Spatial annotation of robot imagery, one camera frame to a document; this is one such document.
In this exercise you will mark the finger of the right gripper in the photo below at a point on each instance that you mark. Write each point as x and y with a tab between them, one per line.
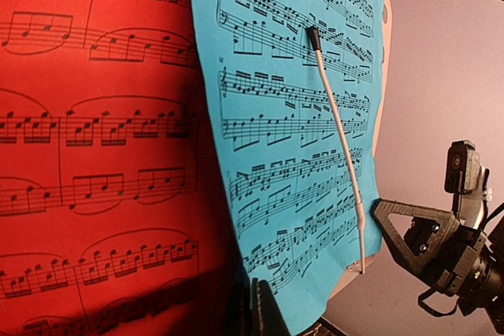
435	228

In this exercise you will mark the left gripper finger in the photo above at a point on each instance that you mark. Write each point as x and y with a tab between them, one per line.
265	315

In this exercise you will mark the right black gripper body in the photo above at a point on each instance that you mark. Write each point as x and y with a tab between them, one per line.
456	263

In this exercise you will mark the blue sheet music paper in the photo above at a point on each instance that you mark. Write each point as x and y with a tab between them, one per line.
281	159

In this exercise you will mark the red sheet music paper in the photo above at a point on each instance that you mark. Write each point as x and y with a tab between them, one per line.
114	219

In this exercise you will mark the pink music stand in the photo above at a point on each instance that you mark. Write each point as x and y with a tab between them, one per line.
358	267

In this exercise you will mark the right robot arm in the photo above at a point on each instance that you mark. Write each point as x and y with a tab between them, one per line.
440	305

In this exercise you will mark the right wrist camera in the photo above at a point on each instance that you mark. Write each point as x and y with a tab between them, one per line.
466	179

